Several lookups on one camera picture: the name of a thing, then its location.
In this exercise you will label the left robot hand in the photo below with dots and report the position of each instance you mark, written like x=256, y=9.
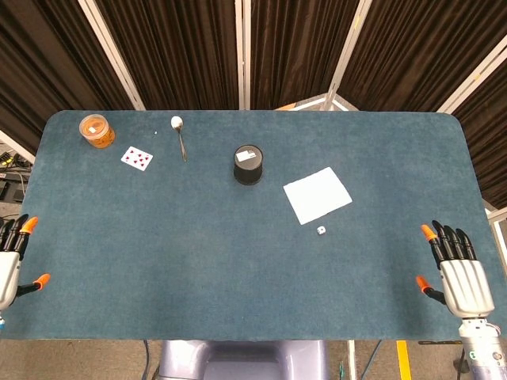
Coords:
x=8, y=273

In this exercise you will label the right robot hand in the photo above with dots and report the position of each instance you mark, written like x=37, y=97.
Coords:
x=466, y=284

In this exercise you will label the purple robot base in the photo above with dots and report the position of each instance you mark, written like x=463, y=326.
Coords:
x=245, y=360

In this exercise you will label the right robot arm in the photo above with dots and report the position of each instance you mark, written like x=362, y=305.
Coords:
x=482, y=348

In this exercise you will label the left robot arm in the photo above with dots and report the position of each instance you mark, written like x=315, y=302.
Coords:
x=1, y=320

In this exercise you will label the white die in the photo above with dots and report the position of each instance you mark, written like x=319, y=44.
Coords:
x=321, y=230

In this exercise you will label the yellow floor tape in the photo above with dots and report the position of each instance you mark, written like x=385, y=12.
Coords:
x=403, y=359

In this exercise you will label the orange plastic jar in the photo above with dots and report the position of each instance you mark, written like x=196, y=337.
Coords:
x=97, y=131

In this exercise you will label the red playing card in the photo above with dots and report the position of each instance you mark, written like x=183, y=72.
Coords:
x=137, y=158

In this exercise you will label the white paper sheet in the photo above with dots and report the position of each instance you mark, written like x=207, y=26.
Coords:
x=317, y=195

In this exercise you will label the metal spoon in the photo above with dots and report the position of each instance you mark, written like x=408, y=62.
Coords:
x=180, y=136

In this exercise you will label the blue table mat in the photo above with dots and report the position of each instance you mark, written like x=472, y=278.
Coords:
x=237, y=245

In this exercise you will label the black dice cup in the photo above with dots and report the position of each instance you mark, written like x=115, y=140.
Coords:
x=248, y=164

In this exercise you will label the black curtain partition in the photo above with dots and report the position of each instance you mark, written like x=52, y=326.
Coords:
x=253, y=51

